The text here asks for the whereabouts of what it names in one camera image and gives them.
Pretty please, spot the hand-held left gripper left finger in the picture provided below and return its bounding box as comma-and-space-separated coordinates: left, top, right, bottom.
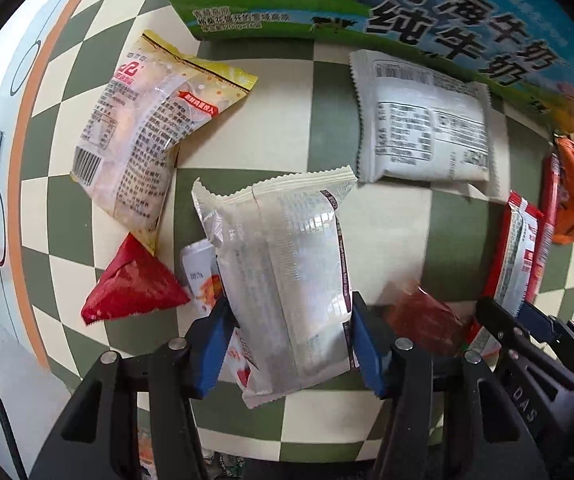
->
27, 295, 240, 480

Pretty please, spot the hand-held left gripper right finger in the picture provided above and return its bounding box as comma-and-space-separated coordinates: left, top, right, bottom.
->
349, 291, 550, 480

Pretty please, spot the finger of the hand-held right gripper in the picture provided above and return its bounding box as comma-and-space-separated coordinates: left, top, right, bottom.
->
474, 296, 530, 361
517, 302, 574, 393

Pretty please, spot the red-edged white snack packet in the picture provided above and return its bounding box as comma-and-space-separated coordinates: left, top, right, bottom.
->
467, 190, 555, 361

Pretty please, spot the silver snack packet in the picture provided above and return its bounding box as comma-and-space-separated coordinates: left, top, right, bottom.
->
191, 166, 359, 409

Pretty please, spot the dark red snack packet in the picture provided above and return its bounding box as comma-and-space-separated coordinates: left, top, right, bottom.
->
384, 280, 472, 358

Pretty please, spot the small white red snack packet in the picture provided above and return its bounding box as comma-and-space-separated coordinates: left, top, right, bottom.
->
181, 240, 255, 402

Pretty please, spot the red triangular snack packet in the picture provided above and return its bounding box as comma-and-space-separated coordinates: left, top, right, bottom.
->
80, 232, 191, 326

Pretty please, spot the orange snack packet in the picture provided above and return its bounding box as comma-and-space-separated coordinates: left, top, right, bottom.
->
549, 135, 574, 246

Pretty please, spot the grey snack packet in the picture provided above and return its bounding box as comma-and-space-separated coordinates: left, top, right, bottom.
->
349, 49, 494, 184

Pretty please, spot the clear pink yellow-topped snack packet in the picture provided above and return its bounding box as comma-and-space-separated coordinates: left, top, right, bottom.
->
70, 30, 259, 256

